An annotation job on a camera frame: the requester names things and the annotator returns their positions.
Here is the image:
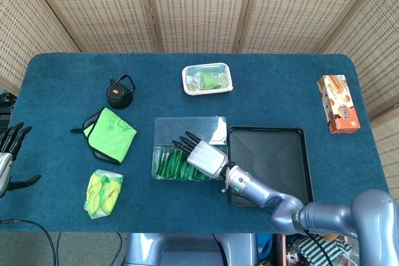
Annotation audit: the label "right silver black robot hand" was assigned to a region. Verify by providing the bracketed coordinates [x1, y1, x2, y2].
[171, 131, 229, 180]

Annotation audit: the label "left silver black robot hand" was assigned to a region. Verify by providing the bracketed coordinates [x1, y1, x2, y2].
[0, 121, 42, 199]

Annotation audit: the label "clear box green packets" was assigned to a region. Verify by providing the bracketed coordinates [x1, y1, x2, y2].
[151, 116, 229, 182]

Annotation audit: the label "black square plastic tray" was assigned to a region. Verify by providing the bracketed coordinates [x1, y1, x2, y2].
[228, 125, 315, 207]

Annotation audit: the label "black device beside table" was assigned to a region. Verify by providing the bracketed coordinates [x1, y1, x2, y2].
[0, 91, 17, 130]

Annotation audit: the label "blue carpet table mat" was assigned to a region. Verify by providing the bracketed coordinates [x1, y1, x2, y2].
[0, 52, 390, 234]

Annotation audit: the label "white clear-lid food box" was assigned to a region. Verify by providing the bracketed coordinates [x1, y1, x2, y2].
[181, 62, 234, 96]

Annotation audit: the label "green label plastic bottle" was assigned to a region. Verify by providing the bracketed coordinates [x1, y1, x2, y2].
[186, 71, 230, 90]

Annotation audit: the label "grey black-trimmed mesh pad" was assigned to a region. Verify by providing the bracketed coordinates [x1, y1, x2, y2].
[70, 112, 122, 166]

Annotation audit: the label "blue-grey robot torso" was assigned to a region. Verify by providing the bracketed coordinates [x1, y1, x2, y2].
[124, 232, 259, 266]

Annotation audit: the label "bright green folded cloth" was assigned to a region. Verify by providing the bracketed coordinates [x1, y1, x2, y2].
[83, 107, 137, 164]

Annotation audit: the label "yellow-green snack packet bundle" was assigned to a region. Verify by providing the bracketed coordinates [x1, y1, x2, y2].
[83, 169, 124, 220]

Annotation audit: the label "woven bamboo screen panel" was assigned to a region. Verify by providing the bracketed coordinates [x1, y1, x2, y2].
[320, 0, 399, 201]
[23, 0, 163, 54]
[0, 0, 80, 88]
[236, 0, 384, 54]
[142, 0, 257, 54]

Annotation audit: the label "orange biscuit carton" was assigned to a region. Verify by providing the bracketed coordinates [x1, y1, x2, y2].
[317, 74, 362, 135]

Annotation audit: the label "black white striped cloth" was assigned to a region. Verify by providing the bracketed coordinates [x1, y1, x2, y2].
[294, 234, 353, 266]

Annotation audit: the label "thick black floor cable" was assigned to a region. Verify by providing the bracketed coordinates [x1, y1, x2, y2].
[0, 219, 57, 266]

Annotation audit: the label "black teapot with handle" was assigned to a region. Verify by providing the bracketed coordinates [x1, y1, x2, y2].
[106, 74, 137, 110]

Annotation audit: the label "thin dark floor cable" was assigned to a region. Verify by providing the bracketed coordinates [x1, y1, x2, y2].
[55, 232, 62, 266]

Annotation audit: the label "thin blue floor cable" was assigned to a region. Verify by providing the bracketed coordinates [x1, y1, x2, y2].
[110, 232, 123, 266]

